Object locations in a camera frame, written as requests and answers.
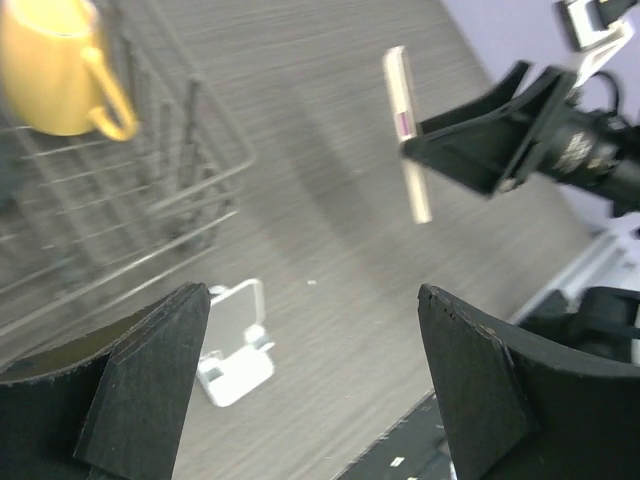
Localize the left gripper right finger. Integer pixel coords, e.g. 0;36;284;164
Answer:
418;284;639;479

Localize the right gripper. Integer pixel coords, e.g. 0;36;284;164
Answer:
400;60;578;195

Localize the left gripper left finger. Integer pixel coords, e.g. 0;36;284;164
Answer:
1;283;210;479

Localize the black phone pink case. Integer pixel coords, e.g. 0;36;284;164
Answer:
382;46;432;224

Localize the white folding phone stand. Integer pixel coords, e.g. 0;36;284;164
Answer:
197;278;275;408

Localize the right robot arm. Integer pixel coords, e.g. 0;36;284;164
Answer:
400;60;639;363

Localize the yellow cup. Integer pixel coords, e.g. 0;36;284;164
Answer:
1;1;138;141

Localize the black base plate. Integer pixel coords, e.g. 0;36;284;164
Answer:
335;390;456;480

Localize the wire dish rack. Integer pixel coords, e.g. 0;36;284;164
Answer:
1;1;255;338

